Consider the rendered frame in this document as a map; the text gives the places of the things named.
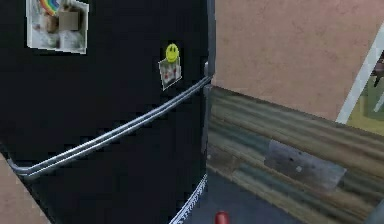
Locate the small photo on fridge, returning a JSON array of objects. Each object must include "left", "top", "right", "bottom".
[{"left": 158, "top": 57, "right": 183, "bottom": 92}]

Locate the grey fridge handle bar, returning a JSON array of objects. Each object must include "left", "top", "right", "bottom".
[
  {"left": 6, "top": 61, "right": 212, "bottom": 174},
  {"left": 19, "top": 78, "right": 213, "bottom": 182}
]

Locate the small red object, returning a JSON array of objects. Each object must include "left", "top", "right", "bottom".
[{"left": 214, "top": 210, "right": 231, "bottom": 224}]

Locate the rainbow photo on fridge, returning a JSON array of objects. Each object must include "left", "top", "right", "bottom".
[{"left": 25, "top": 0, "right": 90, "bottom": 55}]

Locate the yellow smiley magnet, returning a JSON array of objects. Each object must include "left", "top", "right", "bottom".
[{"left": 165, "top": 43, "right": 180, "bottom": 64}]

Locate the black fridge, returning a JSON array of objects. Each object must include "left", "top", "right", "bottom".
[{"left": 0, "top": 0, "right": 217, "bottom": 224}]

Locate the white framed doorway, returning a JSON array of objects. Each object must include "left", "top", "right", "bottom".
[{"left": 335, "top": 20, "right": 384, "bottom": 125}]

